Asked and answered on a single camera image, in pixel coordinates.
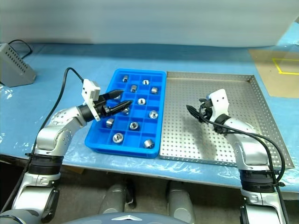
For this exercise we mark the blue compartment tray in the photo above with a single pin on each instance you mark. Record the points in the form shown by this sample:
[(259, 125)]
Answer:
[(130, 152)]

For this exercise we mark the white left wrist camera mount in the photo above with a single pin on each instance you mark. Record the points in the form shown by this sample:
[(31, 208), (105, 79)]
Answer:
[(88, 89)]

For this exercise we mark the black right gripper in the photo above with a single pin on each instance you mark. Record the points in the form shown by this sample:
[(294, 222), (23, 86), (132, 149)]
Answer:
[(205, 112)]

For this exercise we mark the grey vented metal box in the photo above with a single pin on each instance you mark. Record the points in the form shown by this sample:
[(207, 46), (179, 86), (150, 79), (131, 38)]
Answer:
[(14, 72)]

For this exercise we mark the perforated steel tray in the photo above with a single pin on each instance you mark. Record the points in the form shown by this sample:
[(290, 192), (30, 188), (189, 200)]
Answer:
[(182, 105)]

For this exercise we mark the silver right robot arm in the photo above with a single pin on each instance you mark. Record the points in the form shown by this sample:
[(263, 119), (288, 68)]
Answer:
[(252, 149)]

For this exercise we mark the grey rounded robot leg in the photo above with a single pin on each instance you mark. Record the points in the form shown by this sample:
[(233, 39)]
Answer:
[(114, 198), (181, 203)]

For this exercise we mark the grey robot torso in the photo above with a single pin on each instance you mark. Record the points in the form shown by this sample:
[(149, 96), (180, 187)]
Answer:
[(126, 219)]

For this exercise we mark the ribbed metal roller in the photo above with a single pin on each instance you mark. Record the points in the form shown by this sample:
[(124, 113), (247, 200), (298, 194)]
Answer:
[(109, 122), (154, 90), (125, 78), (134, 125), (141, 101), (148, 143), (117, 137), (133, 88), (117, 97), (153, 114), (126, 110), (145, 82)]

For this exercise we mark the brown cardboard sheet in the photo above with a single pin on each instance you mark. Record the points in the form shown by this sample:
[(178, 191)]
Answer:
[(264, 79)]

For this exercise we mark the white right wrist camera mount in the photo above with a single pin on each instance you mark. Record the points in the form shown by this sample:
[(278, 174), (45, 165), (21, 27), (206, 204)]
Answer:
[(220, 102)]

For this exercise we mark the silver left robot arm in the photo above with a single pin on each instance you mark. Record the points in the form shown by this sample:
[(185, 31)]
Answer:
[(58, 130)]

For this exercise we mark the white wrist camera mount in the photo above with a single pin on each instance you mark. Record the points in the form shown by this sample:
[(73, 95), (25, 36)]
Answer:
[(88, 89), (220, 102)]

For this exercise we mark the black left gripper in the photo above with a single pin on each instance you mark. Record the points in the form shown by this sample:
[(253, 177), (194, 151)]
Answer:
[(101, 108)]

